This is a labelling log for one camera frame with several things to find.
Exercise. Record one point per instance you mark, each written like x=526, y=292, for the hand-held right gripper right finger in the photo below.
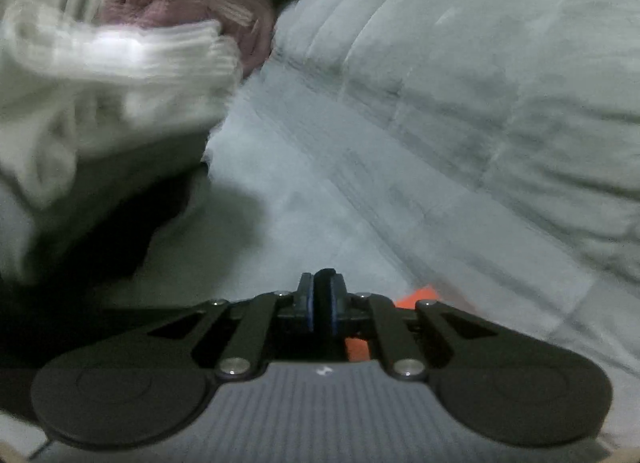
x=327, y=308

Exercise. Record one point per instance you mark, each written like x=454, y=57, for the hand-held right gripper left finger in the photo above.
x=308, y=310

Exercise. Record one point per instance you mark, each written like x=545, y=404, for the orange object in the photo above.
x=412, y=299

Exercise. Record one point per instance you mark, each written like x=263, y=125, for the grey quilted blanket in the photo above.
x=450, y=118

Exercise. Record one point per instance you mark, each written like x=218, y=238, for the white folded garment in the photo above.
x=100, y=83

